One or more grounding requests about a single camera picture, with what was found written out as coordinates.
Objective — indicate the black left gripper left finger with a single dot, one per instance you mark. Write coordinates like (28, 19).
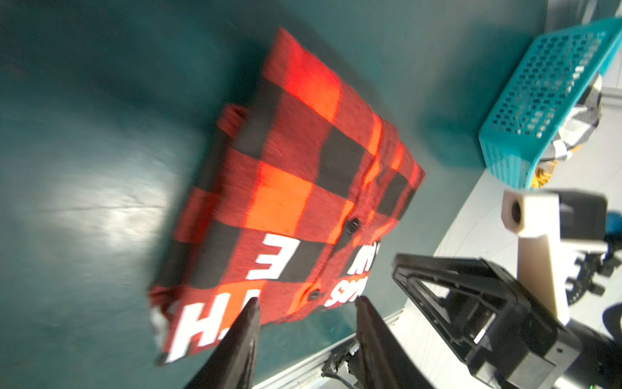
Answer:
(233, 363)

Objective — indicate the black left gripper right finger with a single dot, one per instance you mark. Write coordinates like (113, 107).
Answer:
(382, 361)

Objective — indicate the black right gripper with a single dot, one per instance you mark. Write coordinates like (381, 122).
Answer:
(490, 324)

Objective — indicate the red black plaid shirt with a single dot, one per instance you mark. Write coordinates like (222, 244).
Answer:
(290, 207)

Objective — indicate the yellow plaid shirt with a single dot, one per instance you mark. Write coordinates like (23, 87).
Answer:
(543, 173)

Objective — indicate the black white checkered shirt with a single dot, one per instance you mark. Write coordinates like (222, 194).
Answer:
(579, 125)

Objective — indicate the teal plastic basket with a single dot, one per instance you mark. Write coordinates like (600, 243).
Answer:
(547, 83)

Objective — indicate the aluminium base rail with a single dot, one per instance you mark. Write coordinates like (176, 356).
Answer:
(292, 355)

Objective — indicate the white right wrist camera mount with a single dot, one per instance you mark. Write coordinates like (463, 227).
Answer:
(534, 217)

